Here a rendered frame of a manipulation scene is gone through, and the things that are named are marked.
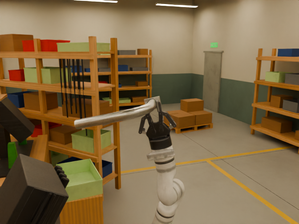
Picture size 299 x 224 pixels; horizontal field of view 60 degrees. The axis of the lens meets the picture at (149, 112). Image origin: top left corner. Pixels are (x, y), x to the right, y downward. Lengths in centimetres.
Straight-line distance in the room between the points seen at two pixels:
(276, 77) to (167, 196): 594
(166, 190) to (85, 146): 297
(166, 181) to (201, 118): 642
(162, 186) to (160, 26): 986
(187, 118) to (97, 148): 381
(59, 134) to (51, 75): 90
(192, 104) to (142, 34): 401
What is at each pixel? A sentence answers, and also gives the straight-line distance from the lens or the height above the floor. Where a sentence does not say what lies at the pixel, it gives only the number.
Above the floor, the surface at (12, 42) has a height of 226.
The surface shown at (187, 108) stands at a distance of 744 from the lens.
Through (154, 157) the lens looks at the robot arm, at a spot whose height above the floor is 178.
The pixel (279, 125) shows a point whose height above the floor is 45.
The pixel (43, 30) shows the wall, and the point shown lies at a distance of 986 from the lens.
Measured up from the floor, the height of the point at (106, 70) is 148.
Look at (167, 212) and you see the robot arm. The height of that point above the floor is 155.
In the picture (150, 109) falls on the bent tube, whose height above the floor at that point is 193.
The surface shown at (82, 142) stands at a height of 85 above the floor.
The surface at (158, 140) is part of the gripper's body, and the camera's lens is 86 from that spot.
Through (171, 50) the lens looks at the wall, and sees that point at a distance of 1073.
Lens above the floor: 210
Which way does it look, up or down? 13 degrees down
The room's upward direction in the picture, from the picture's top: straight up
